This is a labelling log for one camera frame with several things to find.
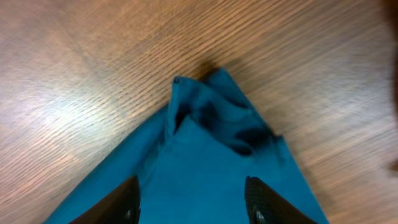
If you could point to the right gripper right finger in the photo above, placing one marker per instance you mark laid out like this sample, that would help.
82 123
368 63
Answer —
265 206

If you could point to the blue polo shirt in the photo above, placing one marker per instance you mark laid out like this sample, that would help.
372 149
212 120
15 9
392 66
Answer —
192 158

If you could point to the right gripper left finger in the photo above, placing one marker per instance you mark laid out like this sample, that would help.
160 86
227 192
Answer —
121 206

